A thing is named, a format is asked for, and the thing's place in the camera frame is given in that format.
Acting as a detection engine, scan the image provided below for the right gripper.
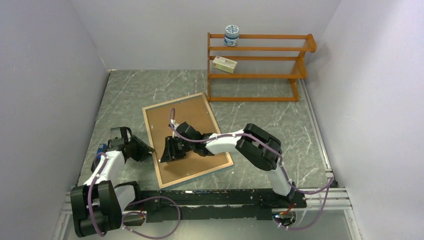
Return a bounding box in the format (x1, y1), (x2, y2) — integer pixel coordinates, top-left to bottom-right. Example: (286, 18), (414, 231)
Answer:
(160, 136), (195, 164)

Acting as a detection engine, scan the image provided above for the blue wooden picture frame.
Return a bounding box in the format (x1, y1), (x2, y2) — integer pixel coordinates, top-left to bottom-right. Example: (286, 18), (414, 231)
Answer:
(142, 93), (234, 189)

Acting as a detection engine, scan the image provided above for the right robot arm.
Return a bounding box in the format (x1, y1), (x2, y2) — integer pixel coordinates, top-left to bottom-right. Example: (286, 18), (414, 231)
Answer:
(158, 122), (295, 208)

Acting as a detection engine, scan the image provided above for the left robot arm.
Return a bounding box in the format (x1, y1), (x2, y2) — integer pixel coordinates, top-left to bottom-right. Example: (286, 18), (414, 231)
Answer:
(70, 126), (155, 238)

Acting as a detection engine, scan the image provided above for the blue stapler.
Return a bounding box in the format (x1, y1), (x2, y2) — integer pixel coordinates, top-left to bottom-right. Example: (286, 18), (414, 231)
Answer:
(96, 143), (108, 154)

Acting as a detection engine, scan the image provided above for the small white green box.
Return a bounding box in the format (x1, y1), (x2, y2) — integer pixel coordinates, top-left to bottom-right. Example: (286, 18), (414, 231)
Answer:
(212, 56), (238, 74)

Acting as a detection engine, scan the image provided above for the orange wooden shelf rack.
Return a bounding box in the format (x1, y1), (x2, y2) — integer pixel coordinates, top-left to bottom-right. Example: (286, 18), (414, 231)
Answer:
(207, 33), (317, 102)

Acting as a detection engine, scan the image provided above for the blue white ceramic jar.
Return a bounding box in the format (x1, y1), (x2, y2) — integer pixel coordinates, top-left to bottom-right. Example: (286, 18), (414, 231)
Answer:
(224, 24), (240, 47)

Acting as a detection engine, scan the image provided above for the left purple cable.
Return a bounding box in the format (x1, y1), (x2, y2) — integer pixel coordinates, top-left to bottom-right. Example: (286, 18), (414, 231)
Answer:
(86, 151), (181, 240)

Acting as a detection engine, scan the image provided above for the purple cable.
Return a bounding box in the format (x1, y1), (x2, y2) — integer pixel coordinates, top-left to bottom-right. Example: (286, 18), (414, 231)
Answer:
(168, 107), (335, 232)
(86, 151), (181, 240)

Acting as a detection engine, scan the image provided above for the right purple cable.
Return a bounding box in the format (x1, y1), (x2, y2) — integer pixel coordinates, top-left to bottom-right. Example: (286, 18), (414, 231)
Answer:
(168, 107), (335, 232)

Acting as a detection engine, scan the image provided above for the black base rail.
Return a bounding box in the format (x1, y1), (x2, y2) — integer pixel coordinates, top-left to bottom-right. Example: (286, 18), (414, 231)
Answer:
(109, 188), (309, 223)

